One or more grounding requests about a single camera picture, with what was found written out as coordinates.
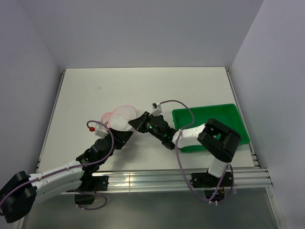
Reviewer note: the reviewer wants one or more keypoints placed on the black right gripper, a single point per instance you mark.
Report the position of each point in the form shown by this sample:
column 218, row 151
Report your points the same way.
column 138, row 123

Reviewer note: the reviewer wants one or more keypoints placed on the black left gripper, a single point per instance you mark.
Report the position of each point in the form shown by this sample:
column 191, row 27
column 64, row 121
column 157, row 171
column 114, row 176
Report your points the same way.
column 120, row 137

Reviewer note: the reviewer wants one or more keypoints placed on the white cloth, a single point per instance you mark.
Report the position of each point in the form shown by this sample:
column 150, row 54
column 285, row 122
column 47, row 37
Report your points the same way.
column 120, row 123

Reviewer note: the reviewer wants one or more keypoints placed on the mesh laundry bag pink trim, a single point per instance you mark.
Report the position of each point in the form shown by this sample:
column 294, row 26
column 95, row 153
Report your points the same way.
column 124, row 110

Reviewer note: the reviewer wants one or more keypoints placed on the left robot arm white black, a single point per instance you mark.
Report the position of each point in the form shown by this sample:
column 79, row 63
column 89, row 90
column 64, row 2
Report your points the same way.
column 23, row 190

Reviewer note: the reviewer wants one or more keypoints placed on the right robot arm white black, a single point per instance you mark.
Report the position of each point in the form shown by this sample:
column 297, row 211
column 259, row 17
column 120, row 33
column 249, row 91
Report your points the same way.
column 220, row 140

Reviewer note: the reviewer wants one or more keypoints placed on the green plastic tray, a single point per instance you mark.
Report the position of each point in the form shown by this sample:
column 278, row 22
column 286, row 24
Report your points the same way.
column 224, row 113

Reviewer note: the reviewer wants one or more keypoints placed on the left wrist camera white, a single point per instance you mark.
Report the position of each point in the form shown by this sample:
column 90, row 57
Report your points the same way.
column 98, row 128

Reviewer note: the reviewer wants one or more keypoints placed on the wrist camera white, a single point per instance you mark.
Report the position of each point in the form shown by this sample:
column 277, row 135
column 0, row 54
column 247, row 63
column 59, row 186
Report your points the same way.
column 98, row 128
column 156, row 109

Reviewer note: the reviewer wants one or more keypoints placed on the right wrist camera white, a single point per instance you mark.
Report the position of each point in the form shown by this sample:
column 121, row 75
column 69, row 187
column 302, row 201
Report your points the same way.
column 156, row 109

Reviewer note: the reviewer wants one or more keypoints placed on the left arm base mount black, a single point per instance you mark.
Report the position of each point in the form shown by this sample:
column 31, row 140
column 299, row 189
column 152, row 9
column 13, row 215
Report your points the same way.
column 93, row 184

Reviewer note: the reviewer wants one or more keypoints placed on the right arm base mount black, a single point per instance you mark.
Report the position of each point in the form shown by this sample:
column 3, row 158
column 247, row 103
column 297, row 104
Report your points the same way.
column 205, row 180

